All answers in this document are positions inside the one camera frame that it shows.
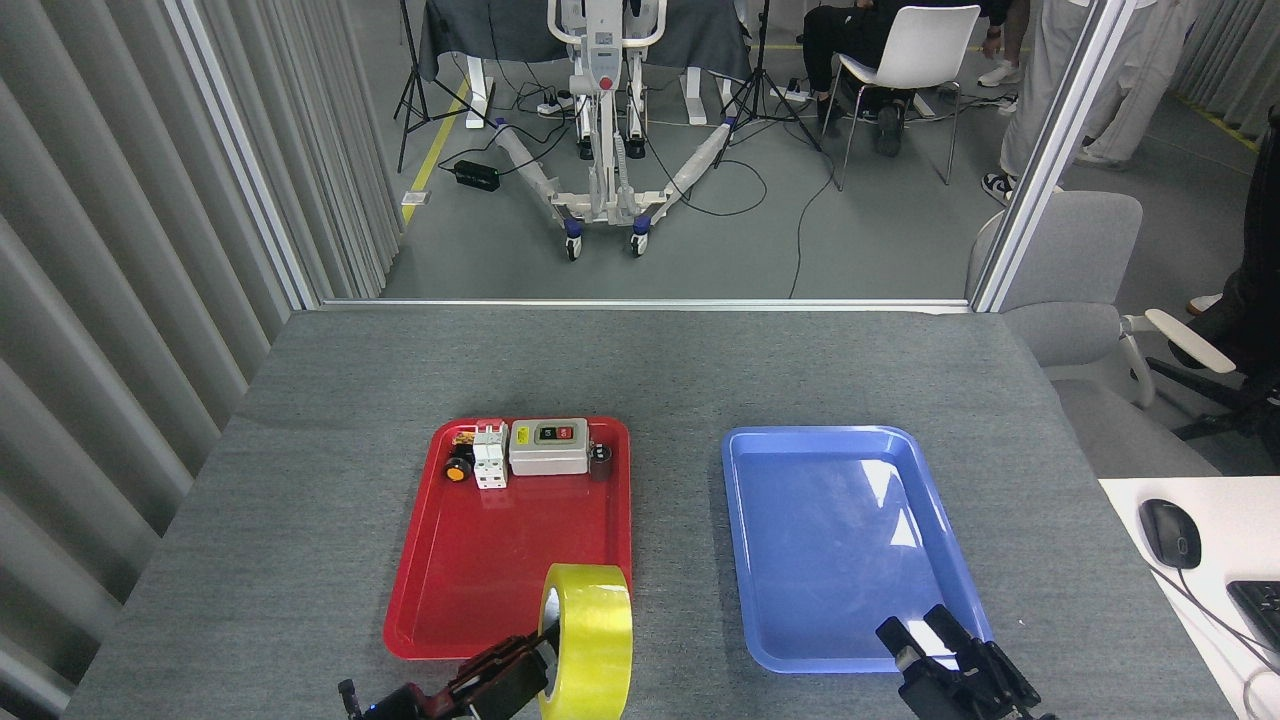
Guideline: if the grey office chair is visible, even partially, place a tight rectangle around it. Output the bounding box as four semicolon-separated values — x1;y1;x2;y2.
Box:
965;190;1241;481

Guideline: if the black tripod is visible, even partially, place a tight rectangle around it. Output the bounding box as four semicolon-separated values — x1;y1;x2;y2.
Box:
393;0;498;173
715;0;843;191

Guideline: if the table with dark cloth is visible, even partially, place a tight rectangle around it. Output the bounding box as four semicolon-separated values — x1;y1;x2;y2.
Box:
418;0;753;129

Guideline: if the blue plastic tray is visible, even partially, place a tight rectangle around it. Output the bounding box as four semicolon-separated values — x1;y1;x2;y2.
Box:
721;425;996;673

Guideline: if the black keyboard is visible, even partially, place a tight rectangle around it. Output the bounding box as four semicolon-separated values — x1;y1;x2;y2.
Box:
1226;580;1280;651

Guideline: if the person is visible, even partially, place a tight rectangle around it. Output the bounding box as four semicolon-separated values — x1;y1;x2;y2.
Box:
803;0;1011;156
978;0;1031;88
983;0;1206;206
1170;100;1280;461

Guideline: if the white stand on wheels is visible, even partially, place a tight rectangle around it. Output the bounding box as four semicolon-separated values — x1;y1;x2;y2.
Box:
493;0;741;261

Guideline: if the black chair base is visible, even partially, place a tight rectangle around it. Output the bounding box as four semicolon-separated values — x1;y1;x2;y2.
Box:
1145;355;1280;441

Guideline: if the silver frame rail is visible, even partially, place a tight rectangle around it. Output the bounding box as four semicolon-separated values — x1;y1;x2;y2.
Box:
318;297;971;313

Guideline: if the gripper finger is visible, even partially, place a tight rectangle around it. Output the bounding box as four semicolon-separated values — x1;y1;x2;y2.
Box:
922;604;1051;720
876;618;966;720
478;632;557;681
445;665;549;720

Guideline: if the black floor cable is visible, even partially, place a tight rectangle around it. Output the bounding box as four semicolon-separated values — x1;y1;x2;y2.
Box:
788;170;837;299
640;130;769;218

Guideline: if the silver frame post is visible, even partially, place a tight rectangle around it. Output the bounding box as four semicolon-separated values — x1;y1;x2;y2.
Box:
165;0;321;311
970;0;1141;313

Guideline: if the white desk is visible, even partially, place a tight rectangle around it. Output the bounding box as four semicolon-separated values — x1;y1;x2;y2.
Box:
1098;476;1280;720

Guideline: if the red plastic tray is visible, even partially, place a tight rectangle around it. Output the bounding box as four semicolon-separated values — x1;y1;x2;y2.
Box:
383;416;632;661

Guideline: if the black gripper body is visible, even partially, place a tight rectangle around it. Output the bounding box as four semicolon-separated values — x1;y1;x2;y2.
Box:
365;685;456;720

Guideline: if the black mouse cable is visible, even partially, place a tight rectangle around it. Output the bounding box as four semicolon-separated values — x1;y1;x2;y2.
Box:
1150;565;1280;673

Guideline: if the white circuit breaker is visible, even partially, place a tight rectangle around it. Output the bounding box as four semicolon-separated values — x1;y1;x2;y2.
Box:
473;420;509;490

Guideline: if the black computer mouse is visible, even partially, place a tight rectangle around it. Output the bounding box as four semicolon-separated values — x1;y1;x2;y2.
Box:
1138;498;1202;571

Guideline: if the white plastic chair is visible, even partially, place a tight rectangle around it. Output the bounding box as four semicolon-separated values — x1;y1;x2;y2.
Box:
835;5;982;191

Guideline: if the yellow tape roll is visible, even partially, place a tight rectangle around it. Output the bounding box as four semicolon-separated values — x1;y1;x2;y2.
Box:
537;563;634;720

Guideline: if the grey push button switch box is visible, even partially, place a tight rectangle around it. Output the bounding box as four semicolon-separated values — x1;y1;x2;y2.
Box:
508;418;590;477

